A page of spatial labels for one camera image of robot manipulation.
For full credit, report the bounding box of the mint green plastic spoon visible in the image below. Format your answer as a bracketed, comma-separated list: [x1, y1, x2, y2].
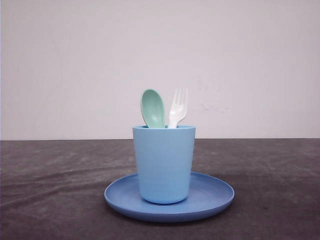
[140, 89, 165, 129]

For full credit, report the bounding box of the blue plastic plate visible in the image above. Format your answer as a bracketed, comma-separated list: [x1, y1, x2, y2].
[104, 172, 235, 223]

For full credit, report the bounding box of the light blue plastic cup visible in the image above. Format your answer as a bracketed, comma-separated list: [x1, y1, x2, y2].
[132, 125, 196, 204]

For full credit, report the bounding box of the white plastic fork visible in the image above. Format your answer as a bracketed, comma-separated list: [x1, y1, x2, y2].
[168, 88, 188, 129]

